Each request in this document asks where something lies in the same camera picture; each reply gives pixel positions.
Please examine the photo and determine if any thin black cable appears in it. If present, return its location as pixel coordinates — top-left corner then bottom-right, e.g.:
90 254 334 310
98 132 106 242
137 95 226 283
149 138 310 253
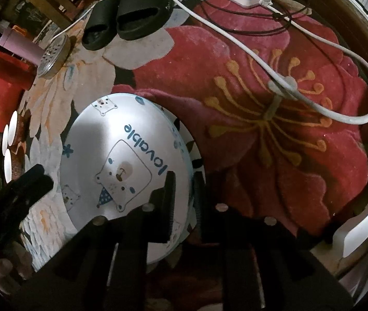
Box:
171 0 304 37

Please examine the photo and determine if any black slipper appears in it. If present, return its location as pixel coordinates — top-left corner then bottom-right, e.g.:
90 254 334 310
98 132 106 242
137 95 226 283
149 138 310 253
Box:
82 0 129 51
116 0 176 40

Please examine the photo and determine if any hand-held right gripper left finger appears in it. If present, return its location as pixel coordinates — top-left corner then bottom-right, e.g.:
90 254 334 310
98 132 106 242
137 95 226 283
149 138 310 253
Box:
19 170 176 311

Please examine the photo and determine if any white power cable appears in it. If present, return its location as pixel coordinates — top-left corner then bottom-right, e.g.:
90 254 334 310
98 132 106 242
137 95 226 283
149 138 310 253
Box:
46 0 368 124

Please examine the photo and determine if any white bear print plate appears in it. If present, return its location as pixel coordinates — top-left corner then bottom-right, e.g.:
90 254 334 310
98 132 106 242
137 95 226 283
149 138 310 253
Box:
59 93 194 264

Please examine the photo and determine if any red thermos bottle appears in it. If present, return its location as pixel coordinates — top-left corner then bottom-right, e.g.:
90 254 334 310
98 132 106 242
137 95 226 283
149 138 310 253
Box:
0 53 39 89

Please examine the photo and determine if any pink thermos bottle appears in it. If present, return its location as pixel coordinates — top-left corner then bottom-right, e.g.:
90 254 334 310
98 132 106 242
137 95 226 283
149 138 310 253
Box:
0 27 47 67

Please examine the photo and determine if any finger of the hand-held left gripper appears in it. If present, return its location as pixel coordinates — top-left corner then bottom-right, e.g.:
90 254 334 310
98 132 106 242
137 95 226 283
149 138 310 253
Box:
9 164 46 188
12 174 55 208

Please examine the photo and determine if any white leaf pattern plate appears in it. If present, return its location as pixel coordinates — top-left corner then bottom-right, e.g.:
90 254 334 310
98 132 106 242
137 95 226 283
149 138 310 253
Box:
168 112 208 185

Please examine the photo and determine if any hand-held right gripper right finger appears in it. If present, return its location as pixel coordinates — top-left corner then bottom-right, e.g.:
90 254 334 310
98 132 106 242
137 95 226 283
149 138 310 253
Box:
192 171 353 311

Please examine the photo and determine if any round perforated metal tin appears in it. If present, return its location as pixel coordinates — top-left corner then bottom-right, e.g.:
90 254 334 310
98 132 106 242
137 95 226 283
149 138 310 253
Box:
37 34 72 80

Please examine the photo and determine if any white plastic appliance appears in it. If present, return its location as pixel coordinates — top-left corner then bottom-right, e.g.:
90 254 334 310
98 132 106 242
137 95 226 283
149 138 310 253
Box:
331 110 368 299

